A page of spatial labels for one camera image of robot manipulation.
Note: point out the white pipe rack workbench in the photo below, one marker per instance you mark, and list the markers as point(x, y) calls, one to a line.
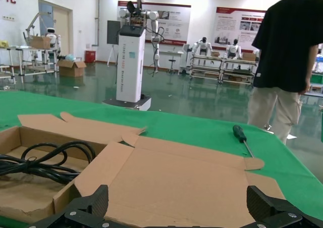
point(239, 72)
point(205, 57)

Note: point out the green table cloth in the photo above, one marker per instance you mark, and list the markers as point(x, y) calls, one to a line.
point(189, 127)

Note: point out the blue plastic bag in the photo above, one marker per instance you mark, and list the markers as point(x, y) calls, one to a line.
point(71, 58)

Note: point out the yellow item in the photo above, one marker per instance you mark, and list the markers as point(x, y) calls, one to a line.
point(3, 44)

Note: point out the white desk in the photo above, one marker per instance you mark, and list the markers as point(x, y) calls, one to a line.
point(171, 52)

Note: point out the white pipe crane frame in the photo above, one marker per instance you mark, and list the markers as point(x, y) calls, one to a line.
point(32, 22)

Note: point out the small white humanoid robot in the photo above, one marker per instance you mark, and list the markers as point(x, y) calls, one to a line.
point(51, 35)

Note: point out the brown cardboard carton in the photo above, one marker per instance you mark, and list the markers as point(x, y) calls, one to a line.
point(40, 43)

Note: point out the beige door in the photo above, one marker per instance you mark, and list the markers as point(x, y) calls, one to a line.
point(61, 31)

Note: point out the white pipe rack table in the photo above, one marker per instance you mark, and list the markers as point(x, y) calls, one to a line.
point(25, 48)

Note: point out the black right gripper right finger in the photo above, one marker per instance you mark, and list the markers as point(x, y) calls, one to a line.
point(256, 200)

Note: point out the white mobile robot tower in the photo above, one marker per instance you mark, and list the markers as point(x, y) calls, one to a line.
point(130, 61)

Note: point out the red-framed wall poster board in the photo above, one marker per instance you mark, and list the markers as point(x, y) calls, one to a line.
point(227, 23)
point(176, 23)

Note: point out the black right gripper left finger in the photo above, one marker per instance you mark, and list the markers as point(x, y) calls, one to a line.
point(99, 200)

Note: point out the green plastic crate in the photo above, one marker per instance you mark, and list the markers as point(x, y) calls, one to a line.
point(317, 78)

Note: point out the black stool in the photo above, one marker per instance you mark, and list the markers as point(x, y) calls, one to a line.
point(172, 60)

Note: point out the person in black shirt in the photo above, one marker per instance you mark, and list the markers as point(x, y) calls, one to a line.
point(285, 36)

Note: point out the open cardboard carton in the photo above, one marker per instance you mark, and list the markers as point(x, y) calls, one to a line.
point(72, 70)

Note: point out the red bin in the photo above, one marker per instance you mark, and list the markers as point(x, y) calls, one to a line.
point(90, 57)

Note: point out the black panel on stand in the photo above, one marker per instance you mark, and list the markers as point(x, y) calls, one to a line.
point(113, 32)

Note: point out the white wall outlets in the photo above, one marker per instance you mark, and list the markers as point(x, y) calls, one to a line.
point(7, 18)

